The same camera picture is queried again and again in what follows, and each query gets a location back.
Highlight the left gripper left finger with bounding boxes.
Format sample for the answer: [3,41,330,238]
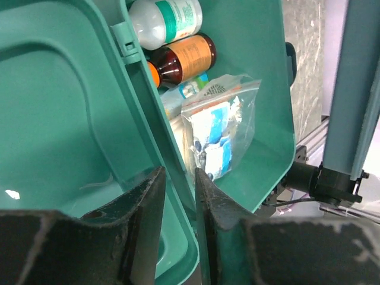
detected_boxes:
[1,167,166,284]

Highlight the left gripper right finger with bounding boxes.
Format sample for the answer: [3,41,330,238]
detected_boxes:
[195,169,379,284]

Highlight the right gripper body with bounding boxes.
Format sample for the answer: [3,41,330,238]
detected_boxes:
[284,161,369,208]

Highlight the teal medicine box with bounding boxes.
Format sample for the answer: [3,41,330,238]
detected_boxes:
[1,1,295,284]

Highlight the small blue white packets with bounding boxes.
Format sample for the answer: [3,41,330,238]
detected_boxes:
[180,74,261,181]

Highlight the blue cotton ball bag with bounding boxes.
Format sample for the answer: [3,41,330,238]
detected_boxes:
[160,72,209,120]

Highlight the brown bottle orange cap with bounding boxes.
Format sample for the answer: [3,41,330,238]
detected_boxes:
[147,33,217,88]

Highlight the white plastic bottle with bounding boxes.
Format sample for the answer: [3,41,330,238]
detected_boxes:
[128,0,202,50]

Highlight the blue divided tray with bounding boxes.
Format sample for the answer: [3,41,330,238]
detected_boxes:
[323,1,379,181]

